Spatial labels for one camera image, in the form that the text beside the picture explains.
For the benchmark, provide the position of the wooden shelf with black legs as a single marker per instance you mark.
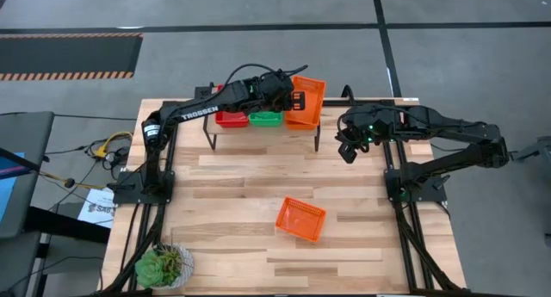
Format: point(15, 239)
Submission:
point(267, 131)

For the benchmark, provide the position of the black curved hook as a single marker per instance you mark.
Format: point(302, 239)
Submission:
point(348, 91)

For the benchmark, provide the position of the small black box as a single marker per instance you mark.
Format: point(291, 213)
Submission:
point(201, 92)

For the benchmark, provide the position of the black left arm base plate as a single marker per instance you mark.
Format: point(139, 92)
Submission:
point(129, 193)

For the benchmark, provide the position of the blue screen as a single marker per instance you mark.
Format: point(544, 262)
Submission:
point(8, 189)

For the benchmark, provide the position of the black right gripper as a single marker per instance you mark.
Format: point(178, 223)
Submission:
point(355, 137)

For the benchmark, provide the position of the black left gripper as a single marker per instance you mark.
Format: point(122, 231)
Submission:
point(277, 92)

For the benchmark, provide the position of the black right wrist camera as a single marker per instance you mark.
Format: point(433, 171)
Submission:
point(348, 153)

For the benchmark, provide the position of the black metal table frame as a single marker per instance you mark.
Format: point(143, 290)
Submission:
point(406, 236)

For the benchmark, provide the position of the white printed paper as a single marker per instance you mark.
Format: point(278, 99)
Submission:
point(97, 206)

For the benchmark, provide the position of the black chair base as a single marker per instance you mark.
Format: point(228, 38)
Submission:
point(536, 152)

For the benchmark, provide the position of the black desk beam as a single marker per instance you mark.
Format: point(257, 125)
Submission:
point(69, 224)

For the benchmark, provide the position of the green succulent in white pot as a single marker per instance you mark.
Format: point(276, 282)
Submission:
point(157, 267)

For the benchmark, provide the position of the grey side desk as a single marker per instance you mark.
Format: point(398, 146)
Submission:
point(26, 133)

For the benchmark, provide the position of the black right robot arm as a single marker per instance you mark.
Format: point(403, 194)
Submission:
point(456, 125)

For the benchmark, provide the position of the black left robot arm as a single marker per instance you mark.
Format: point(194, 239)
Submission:
point(198, 112)

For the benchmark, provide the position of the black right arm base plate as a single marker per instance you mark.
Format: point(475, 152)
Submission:
point(430, 196)

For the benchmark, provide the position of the black hazard-striped floor mat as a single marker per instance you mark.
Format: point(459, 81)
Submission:
point(64, 56)

